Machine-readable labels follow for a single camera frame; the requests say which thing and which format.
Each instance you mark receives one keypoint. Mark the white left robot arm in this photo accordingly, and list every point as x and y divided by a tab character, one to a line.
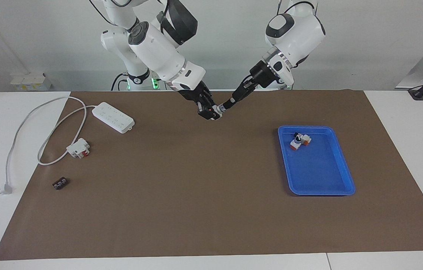
296	35

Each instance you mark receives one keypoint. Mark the rotary switch with red back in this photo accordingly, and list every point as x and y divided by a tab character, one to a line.
295	143

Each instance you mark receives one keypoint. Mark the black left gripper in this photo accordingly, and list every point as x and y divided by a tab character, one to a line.
262	75

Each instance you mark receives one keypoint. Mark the white background box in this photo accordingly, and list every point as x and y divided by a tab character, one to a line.
29	81

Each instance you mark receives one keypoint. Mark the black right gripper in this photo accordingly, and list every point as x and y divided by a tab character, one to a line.
194	93

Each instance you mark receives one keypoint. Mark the blue plastic tray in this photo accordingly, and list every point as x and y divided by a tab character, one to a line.
318	168

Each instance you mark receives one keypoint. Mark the white circuit breaker red levers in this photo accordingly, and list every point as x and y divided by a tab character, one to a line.
78	148

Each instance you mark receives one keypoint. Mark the white power strip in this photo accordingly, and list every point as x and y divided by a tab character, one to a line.
114	117

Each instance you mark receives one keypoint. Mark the brown table mat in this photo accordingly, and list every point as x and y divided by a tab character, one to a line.
215	187

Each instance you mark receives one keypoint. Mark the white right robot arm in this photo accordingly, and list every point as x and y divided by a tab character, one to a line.
159	48

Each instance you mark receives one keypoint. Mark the small black terminal block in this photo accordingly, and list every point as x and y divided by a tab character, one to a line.
61	183

